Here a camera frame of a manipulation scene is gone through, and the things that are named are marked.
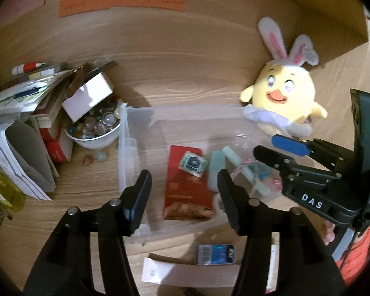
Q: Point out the dark blue small box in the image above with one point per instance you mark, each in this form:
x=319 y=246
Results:
x=215 y=254

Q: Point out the brown flat strip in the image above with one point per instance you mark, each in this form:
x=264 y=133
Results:
x=80 y=77

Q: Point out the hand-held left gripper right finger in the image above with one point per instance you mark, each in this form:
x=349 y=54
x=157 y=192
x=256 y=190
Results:
x=229 y=195

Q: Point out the red packet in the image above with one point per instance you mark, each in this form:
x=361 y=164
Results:
x=185 y=194

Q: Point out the brown loose pebble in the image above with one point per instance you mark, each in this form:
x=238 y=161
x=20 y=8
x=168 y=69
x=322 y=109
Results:
x=87 y=159

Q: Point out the white cream tube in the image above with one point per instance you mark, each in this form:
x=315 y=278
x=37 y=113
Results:
x=172 y=273

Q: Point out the red box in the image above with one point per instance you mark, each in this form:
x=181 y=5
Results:
x=58 y=148

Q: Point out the mint green tube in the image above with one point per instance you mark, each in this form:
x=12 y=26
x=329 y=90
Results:
x=215 y=168

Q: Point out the yellow-green spray bottle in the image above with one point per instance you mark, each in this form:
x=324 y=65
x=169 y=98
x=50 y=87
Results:
x=3 y=191

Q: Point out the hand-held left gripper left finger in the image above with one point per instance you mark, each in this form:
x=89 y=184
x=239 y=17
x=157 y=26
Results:
x=139 y=195

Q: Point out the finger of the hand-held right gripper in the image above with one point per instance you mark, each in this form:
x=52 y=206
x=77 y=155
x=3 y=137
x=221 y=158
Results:
x=277 y=160
x=289 y=144

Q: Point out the person's orange clothing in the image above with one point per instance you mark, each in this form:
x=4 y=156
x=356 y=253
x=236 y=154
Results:
x=356 y=262

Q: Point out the small white box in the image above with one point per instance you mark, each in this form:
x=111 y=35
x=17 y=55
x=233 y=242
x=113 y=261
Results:
x=88 y=97

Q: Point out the person's right hand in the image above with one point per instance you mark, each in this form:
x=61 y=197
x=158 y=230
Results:
x=330 y=232

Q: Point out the pile of glass pebbles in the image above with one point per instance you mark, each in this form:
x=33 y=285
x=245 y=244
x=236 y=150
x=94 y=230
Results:
x=95 y=123

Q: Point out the white folded papers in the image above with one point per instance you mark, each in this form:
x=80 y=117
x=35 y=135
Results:
x=21 y=160

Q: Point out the red and white pen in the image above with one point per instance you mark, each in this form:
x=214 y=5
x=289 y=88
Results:
x=27 y=67

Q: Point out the stack of booklets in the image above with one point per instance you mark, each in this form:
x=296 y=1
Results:
x=27 y=98

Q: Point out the clear plastic bin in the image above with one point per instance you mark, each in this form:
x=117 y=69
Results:
x=160 y=129

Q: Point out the yellow chick plush toy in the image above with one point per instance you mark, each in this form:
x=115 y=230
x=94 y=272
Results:
x=285 y=94

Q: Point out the teal packaged item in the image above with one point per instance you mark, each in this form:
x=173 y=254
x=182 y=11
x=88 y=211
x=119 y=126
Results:
x=249 y=172

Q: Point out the wooden shelf board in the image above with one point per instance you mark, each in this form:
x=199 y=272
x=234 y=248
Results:
x=311 y=0

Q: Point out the pale green loose pebble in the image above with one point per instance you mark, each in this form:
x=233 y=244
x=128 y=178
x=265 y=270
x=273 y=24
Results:
x=100 y=156

